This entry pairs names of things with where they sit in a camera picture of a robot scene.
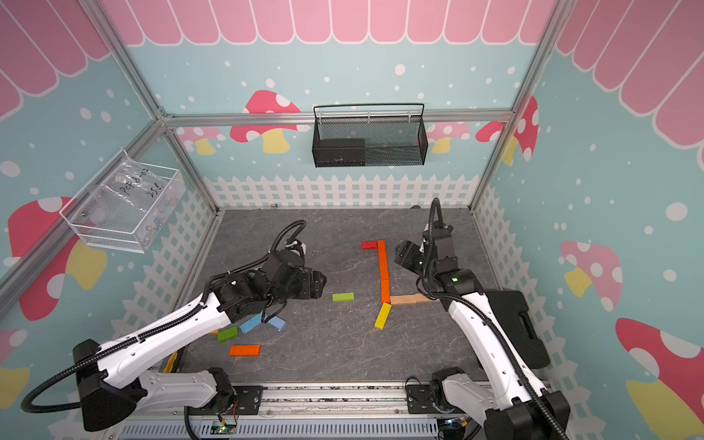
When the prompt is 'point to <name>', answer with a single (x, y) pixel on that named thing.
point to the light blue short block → (277, 323)
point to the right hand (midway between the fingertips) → (402, 250)
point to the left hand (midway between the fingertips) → (313, 284)
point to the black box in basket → (341, 152)
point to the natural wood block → (408, 299)
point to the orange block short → (385, 287)
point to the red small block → (368, 245)
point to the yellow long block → (383, 315)
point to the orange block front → (245, 350)
